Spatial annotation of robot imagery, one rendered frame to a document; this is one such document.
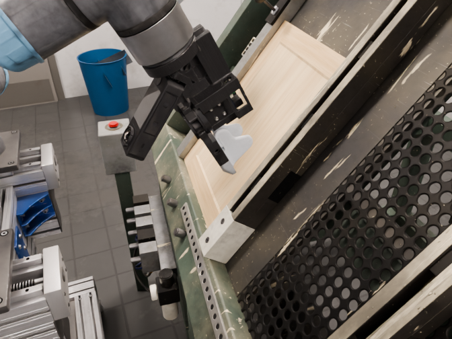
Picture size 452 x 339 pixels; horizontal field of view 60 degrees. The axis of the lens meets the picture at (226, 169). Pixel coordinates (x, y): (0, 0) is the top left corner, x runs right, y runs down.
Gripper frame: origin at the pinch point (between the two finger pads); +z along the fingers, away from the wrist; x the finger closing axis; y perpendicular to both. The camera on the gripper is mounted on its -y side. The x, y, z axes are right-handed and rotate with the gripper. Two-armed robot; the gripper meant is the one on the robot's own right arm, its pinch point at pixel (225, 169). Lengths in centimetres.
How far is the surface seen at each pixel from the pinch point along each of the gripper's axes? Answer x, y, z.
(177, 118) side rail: 92, -3, 42
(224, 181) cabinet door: 39, -2, 36
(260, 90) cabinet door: 53, 22, 26
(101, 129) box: 94, -29, 28
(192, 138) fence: 68, -3, 37
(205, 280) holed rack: 15.0, -18.7, 37.7
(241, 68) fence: 67, 23, 25
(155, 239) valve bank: 48, -31, 48
